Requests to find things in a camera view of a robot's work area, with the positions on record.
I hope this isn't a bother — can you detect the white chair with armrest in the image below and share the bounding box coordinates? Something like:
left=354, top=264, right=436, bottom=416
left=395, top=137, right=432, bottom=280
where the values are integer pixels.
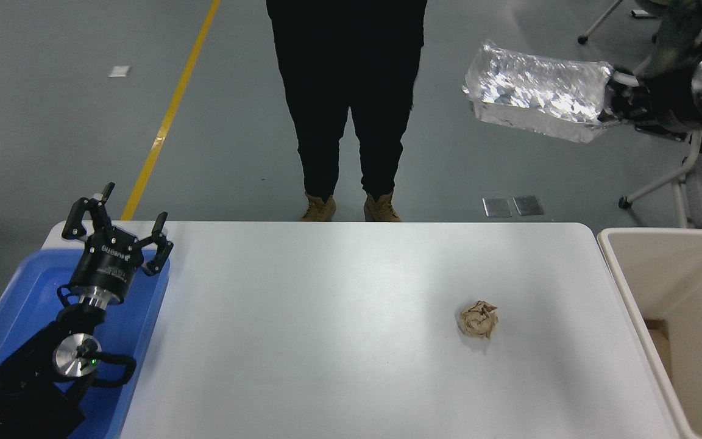
left=618, top=125, right=702, bottom=229

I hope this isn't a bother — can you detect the white wheeled office chair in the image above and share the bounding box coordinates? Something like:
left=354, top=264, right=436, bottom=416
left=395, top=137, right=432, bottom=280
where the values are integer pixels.
left=578, top=0, right=662, bottom=46

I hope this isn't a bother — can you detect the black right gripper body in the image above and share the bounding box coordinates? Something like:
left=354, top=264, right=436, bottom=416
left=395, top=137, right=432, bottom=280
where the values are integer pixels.
left=643, top=56, right=702, bottom=132

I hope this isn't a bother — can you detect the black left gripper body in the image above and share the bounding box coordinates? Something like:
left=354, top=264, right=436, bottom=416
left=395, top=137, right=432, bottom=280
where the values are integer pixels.
left=71, top=227, right=145, bottom=303

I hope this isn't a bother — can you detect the white table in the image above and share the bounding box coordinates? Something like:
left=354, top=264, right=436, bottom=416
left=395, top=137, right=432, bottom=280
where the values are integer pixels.
left=42, top=221, right=684, bottom=439

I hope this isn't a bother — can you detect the foil tray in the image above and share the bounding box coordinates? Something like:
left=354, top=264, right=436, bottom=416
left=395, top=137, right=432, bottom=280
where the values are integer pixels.
left=462, top=40, right=615, bottom=144

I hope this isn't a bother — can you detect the metal floor plate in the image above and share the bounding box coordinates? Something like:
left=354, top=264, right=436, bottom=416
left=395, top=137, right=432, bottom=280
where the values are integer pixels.
left=512, top=195, right=545, bottom=216
left=483, top=196, right=513, bottom=218

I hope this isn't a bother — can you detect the blue plastic tray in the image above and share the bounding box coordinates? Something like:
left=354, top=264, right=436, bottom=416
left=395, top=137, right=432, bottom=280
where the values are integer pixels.
left=0, top=247, right=172, bottom=439

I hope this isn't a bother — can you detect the large pale bin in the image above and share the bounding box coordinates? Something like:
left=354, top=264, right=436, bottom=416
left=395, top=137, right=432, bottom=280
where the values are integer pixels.
left=597, top=227, right=702, bottom=439

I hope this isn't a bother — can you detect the crumpled tan paper ball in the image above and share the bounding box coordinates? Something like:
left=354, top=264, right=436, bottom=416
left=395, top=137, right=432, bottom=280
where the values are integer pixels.
left=458, top=299, right=500, bottom=340

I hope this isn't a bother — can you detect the person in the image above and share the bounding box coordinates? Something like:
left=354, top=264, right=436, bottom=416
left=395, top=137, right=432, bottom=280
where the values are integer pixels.
left=650, top=0, right=702, bottom=77
left=266, top=0, right=430, bottom=223

